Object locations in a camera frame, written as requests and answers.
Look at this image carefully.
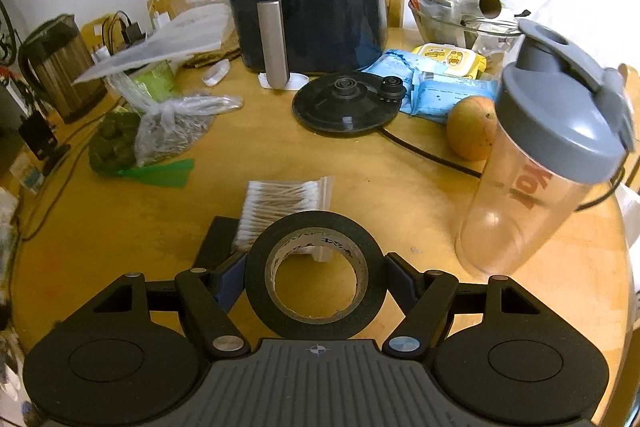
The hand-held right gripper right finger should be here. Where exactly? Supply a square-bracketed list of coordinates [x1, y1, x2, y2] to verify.
[382, 253, 546, 360]

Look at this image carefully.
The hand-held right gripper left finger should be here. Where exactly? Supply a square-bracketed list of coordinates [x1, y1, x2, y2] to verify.
[80, 252, 251, 360]

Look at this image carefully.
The black electrical tape roll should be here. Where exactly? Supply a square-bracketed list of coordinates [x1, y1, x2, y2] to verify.
[244, 210, 387, 340]

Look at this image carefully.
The wooden desktop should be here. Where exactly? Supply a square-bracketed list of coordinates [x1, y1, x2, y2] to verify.
[10, 27, 635, 358]

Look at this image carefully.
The bag of cotton swabs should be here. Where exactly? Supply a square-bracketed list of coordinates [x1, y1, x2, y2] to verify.
[232, 177, 335, 264]

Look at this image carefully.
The green plastic piece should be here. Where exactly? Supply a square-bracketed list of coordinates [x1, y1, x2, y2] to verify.
[117, 158, 195, 188]

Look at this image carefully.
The orange round fruit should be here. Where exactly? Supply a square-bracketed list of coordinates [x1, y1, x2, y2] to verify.
[446, 96, 498, 161]

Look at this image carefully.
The clear bag of seeds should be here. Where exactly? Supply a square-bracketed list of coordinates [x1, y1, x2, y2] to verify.
[107, 72, 243, 168]

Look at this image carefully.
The dark green bag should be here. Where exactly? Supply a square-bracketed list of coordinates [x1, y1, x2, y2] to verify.
[89, 111, 143, 175]

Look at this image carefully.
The black kettle base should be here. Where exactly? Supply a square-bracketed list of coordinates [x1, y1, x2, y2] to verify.
[292, 73, 407, 136]

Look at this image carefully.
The blue wet wipes pack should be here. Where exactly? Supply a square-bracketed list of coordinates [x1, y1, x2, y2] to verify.
[412, 72, 506, 124]
[361, 49, 426, 115]

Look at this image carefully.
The clear shaker bottle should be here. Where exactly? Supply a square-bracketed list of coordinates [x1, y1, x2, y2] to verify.
[455, 19, 636, 278]

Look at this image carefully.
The white plastic stand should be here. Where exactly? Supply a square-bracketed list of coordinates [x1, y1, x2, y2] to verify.
[257, 72, 310, 92]

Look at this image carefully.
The green container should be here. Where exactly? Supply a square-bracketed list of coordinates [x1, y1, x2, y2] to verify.
[132, 59, 176, 102]

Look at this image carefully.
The yellow wet wipes pack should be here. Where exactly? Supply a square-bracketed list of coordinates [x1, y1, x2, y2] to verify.
[412, 43, 487, 78]

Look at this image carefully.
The small black device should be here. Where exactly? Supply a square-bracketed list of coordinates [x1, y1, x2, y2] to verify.
[19, 112, 72, 176]

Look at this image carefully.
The clear plastic sheet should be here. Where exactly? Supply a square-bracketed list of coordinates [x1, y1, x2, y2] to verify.
[72, 2, 233, 85]

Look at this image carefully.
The glass bowl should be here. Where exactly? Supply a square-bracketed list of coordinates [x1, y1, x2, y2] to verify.
[407, 0, 523, 54]

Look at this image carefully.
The black plug adapter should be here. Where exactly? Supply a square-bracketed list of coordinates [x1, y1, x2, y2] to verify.
[102, 11, 147, 46]

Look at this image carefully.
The dark electric kettle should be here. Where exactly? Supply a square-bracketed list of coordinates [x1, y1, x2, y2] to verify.
[19, 13, 108, 125]

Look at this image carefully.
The cardboard tube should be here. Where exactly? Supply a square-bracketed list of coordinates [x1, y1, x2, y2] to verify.
[475, 0, 507, 21]

